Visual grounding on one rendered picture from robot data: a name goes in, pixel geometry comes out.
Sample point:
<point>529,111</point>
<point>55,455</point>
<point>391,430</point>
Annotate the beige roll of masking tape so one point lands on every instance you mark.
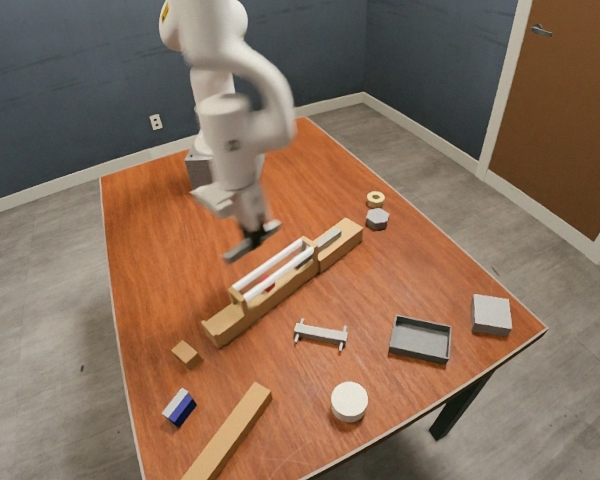
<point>372,203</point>

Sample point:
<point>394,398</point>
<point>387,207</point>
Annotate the long tan wooden bar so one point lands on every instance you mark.
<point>229,437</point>

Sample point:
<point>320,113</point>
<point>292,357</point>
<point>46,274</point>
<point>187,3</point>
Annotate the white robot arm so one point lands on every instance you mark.
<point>238,133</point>

